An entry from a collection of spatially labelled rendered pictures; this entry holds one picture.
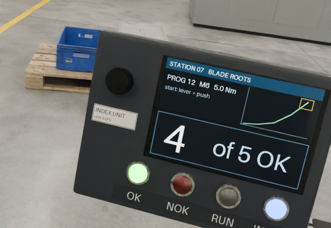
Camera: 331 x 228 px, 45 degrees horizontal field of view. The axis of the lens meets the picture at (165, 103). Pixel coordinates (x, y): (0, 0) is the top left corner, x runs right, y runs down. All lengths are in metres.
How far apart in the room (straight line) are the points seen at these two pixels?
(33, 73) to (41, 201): 1.43
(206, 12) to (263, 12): 0.86
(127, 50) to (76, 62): 2.97
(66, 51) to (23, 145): 1.03
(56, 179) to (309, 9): 5.02
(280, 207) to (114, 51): 0.24
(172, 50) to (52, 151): 2.18
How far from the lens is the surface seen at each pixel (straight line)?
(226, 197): 0.43
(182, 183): 0.43
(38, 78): 3.37
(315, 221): 0.55
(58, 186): 2.27
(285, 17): 6.43
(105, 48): 0.44
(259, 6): 6.30
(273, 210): 0.44
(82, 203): 2.17
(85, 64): 3.40
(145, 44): 0.42
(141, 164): 0.44
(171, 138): 0.43
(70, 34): 3.93
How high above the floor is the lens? 1.37
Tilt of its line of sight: 24 degrees down
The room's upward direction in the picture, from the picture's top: 9 degrees clockwise
